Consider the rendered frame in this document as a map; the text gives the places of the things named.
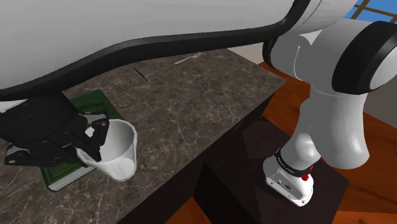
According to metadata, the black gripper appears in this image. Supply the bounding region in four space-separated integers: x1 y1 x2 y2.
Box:
0 92 110 168

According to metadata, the white plastic cup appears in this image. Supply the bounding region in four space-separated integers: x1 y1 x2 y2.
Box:
75 118 138 183

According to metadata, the green hardcover book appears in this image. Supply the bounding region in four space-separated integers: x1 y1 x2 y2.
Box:
40 89 125 192

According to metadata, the thin black pen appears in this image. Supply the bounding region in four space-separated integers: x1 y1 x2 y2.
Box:
133 67 151 83

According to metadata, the silver fork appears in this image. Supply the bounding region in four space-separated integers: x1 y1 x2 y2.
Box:
173 52 204 66

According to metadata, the dark robot stand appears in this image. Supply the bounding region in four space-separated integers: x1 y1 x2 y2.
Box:
193 116 351 224

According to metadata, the wooden frame window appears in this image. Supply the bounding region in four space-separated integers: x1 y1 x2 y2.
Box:
343 0 397 24

